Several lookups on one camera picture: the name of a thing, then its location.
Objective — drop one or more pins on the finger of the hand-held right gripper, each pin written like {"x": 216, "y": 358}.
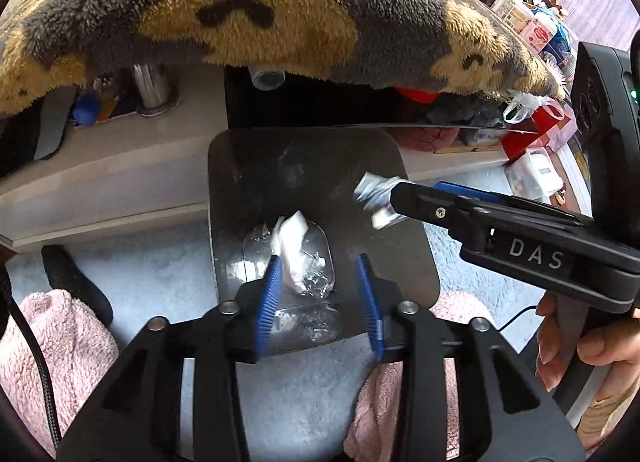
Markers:
{"x": 465, "y": 190}
{"x": 430, "y": 209}

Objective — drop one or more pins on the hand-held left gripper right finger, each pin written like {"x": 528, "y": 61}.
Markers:
{"x": 367, "y": 302}

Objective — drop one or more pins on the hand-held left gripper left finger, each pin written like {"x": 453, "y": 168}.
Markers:
{"x": 267, "y": 302}

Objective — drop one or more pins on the white tissue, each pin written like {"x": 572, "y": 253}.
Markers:
{"x": 292, "y": 252}

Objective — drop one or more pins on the silver wrapper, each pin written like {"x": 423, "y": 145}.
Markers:
{"x": 375, "y": 192}

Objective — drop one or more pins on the black waste bin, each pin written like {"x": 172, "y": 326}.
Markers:
{"x": 310, "y": 171}

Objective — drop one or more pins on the person's right hand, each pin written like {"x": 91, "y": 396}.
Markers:
{"x": 612, "y": 357}

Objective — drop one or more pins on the clear plastic wrapper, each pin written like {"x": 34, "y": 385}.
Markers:
{"x": 320, "y": 254}

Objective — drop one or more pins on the white plastic container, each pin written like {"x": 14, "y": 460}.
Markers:
{"x": 535, "y": 174}

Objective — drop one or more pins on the dark clothes heap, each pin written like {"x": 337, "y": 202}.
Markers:
{"x": 465, "y": 114}

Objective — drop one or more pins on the red box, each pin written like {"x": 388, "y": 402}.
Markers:
{"x": 530, "y": 134}

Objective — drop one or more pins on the white plastic bag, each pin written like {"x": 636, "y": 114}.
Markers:
{"x": 525, "y": 106}

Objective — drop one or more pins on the pink fleece trouser leg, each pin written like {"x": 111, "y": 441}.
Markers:
{"x": 380, "y": 417}
{"x": 55, "y": 357}

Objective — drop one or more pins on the pink white box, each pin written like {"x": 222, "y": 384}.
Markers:
{"x": 537, "y": 35}

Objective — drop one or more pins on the blue white packet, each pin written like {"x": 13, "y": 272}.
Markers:
{"x": 559, "y": 44}

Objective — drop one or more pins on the beige carton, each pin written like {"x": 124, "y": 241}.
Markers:
{"x": 510, "y": 11}

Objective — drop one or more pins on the grey low table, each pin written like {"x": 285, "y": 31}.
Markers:
{"x": 125, "y": 176}

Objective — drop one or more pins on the metal table leg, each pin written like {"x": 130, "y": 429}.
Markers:
{"x": 152, "y": 89}

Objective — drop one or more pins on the bear print fleece blanket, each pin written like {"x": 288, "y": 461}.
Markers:
{"x": 260, "y": 6}

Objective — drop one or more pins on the blue round object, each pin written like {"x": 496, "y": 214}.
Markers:
{"x": 86, "y": 109}

